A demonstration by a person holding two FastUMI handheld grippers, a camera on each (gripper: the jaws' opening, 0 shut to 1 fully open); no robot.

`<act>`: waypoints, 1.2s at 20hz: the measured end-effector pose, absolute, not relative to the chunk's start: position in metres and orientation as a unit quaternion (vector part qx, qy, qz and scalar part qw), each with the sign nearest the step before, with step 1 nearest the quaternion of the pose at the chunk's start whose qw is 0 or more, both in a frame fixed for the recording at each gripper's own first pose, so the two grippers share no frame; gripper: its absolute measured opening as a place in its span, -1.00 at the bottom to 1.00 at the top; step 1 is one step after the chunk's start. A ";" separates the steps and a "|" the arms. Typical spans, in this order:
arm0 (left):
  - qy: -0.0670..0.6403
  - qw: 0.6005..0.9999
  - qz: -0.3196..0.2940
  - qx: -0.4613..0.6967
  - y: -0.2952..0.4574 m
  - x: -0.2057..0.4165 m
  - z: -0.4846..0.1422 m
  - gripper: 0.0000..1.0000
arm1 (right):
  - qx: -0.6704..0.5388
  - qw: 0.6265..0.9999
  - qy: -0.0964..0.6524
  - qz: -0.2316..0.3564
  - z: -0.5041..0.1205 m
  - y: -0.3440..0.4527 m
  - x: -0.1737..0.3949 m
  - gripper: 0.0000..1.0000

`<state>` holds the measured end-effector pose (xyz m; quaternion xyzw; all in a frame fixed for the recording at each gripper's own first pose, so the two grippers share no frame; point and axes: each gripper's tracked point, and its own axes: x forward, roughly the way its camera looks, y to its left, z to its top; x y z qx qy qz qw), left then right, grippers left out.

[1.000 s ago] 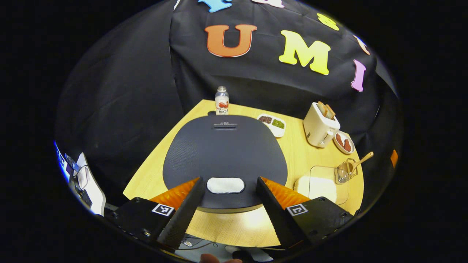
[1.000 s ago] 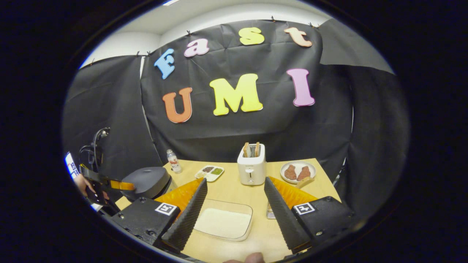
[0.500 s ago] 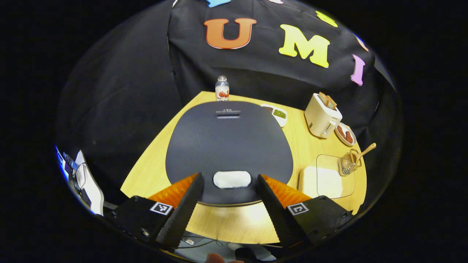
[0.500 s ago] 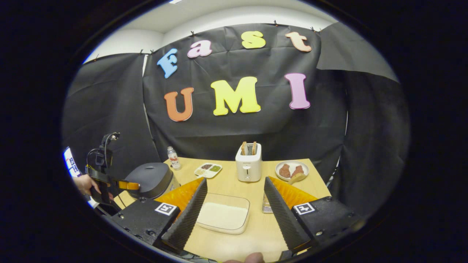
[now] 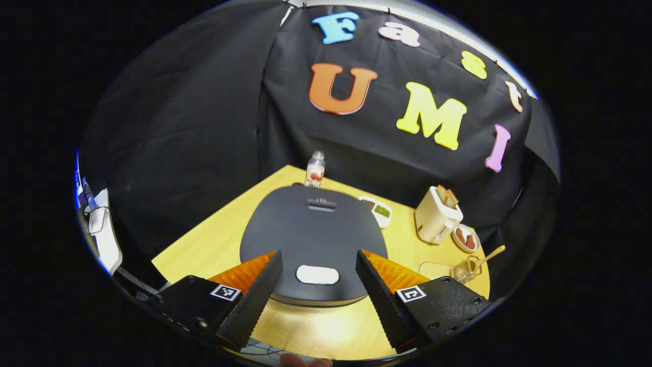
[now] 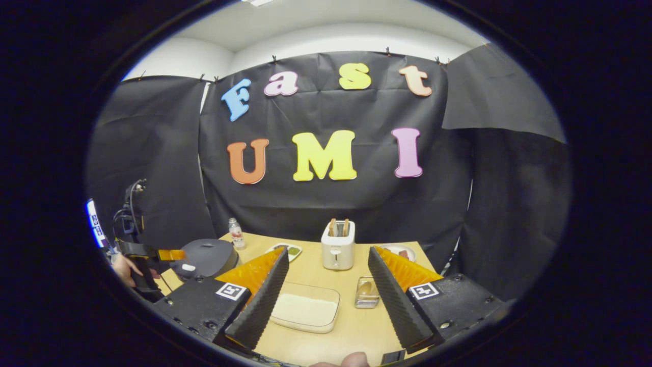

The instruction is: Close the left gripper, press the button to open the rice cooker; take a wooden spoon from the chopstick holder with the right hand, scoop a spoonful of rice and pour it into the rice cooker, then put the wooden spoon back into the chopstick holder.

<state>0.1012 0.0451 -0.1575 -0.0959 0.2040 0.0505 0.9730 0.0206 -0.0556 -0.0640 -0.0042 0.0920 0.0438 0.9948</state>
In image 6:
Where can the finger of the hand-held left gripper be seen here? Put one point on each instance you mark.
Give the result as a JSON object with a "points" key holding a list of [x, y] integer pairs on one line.
{"points": [[170, 255]]}

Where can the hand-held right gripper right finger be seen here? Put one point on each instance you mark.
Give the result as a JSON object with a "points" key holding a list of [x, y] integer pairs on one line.
{"points": [[395, 306]]}

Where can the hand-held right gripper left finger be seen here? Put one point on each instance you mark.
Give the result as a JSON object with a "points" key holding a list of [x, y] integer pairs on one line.
{"points": [[262, 306]]}

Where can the clear ribbed chopstick holder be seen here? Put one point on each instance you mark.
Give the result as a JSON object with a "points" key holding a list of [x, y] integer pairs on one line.
{"points": [[367, 303]]}

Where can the dark grey rice cooker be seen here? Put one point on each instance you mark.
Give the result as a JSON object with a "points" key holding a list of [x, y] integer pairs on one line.
{"points": [[209, 257]]}

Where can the clear container of rice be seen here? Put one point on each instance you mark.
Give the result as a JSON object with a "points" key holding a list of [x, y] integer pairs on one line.
{"points": [[305, 308]]}

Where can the computer monitor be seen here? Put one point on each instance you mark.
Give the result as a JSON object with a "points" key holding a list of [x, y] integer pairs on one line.
{"points": [[96, 224]]}

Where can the red meat piece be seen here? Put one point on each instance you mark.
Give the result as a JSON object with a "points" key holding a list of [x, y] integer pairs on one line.
{"points": [[403, 254]]}

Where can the white round plate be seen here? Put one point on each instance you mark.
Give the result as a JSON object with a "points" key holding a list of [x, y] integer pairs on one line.
{"points": [[402, 248]]}

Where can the white divided dish of beans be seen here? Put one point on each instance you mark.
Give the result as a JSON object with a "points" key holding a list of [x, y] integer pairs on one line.
{"points": [[293, 251]]}

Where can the small clear drink bottle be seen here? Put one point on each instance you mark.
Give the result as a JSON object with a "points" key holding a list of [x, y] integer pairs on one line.
{"points": [[237, 235]]}

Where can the brown toast slice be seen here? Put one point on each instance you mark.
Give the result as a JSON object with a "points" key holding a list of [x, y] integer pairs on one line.
{"points": [[345, 228], [332, 227]]}

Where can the black backdrop cloth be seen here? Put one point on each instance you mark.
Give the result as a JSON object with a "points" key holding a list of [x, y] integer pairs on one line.
{"points": [[356, 204]]}

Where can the ceiling light panel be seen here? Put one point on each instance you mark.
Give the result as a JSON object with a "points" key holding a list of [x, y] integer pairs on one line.
{"points": [[259, 2]]}

